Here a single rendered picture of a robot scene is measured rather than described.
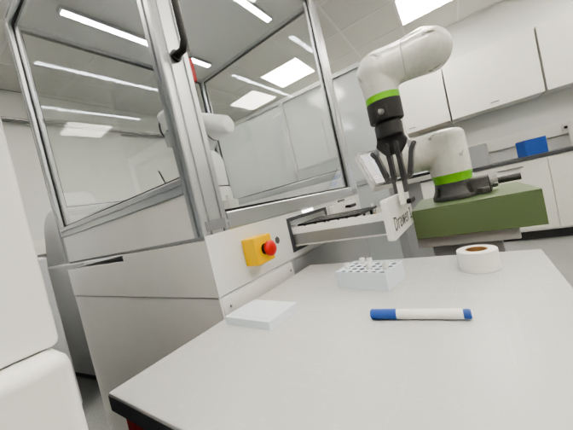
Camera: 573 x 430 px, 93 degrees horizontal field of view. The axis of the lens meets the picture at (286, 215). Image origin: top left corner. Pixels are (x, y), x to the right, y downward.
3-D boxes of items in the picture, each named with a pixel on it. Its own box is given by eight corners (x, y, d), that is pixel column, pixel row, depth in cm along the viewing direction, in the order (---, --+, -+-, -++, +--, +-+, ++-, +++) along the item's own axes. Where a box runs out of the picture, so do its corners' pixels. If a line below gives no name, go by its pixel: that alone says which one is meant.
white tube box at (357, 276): (406, 276, 59) (402, 260, 59) (389, 291, 54) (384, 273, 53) (356, 275, 68) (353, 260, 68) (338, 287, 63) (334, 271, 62)
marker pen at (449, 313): (471, 316, 38) (469, 305, 38) (473, 322, 37) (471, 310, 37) (373, 316, 45) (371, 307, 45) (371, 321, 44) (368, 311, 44)
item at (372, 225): (407, 218, 93) (403, 201, 93) (388, 235, 72) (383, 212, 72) (308, 233, 116) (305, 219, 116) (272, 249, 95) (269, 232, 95)
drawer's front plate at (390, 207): (414, 221, 94) (408, 190, 93) (395, 241, 70) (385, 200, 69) (408, 222, 95) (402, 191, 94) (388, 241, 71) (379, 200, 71)
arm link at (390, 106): (404, 100, 79) (373, 112, 84) (395, 90, 69) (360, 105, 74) (408, 120, 79) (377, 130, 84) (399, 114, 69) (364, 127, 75)
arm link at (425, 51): (408, 71, 99) (401, 37, 95) (443, 56, 93) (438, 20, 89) (408, 85, 71) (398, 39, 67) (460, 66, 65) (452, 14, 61)
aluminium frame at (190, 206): (358, 194, 145) (315, -3, 141) (205, 236, 61) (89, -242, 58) (234, 221, 199) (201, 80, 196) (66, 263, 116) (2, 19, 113)
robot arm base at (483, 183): (519, 183, 94) (516, 166, 94) (526, 187, 82) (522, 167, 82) (436, 199, 109) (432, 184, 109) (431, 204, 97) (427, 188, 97)
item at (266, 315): (298, 309, 55) (297, 301, 55) (270, 330, 48) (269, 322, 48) (255, 305, 63) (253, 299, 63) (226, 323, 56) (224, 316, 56)
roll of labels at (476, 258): (463, 276, 53) (459, 255, 53) (457, 264, 59) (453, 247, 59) (507, 271, 50) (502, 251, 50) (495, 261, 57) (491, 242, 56)
